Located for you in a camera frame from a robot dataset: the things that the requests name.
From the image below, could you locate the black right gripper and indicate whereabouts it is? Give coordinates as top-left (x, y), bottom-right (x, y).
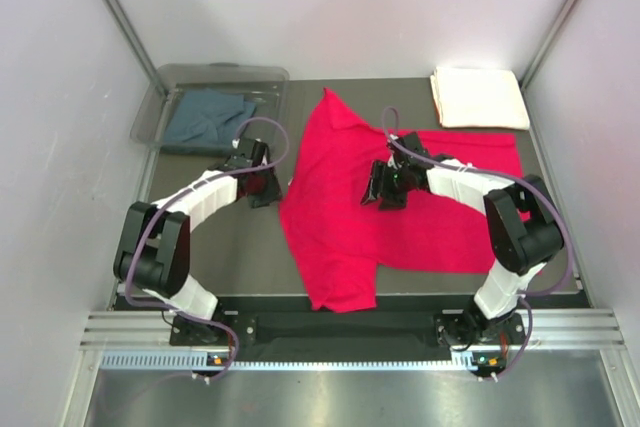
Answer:
top-left (361, 160), bottom-right (412, 212)

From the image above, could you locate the pink t shirt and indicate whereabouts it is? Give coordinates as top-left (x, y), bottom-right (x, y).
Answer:
top-left (279, 90), bottom-right (494, 313)

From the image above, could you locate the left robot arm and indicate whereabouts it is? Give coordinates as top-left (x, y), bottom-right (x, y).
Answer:
top-left (113, 139), bottom-right (282, 344)

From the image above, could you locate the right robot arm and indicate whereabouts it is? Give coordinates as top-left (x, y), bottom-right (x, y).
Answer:
top-left (361, 132), bottom-right (566, 344)

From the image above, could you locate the grey-blue t shirt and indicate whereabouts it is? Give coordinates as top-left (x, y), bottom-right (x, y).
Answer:
top-left (163, 89), bottom-right (256, 147)

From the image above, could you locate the clear plastic bin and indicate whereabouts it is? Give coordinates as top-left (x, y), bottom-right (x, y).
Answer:
top-left (130, 63), bottom-right (290, 156)

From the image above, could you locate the folded white t shirt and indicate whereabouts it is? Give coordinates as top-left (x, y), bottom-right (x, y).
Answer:
top-left (429, 67), bottom-right (530, 131)

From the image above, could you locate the aluminium frame rail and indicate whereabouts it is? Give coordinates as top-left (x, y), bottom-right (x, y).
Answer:
top-left (81, 308), bottom-right (625, 350)

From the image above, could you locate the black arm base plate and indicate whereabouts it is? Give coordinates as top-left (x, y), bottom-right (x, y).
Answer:
top-left (169, 296), bottom-right (526, 348)

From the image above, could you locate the grey slotted cable duct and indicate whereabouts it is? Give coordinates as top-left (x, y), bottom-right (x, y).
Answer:
top-left (100, 350), bottom-right (505, 373)

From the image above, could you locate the left aluminium corner post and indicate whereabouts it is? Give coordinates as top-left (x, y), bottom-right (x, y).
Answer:
top-left (102, 0), bottom-right (168, 96)

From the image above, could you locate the aluminium corner post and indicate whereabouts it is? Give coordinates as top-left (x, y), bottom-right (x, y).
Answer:
top-left (519, 0), bottom-right (614, 89)
top-left (102, 0), bottom-right (168, 96)

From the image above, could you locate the right aluminium corner post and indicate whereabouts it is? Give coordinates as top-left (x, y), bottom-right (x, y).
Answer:
top-left (519, 0), bottom-right (614, 89)

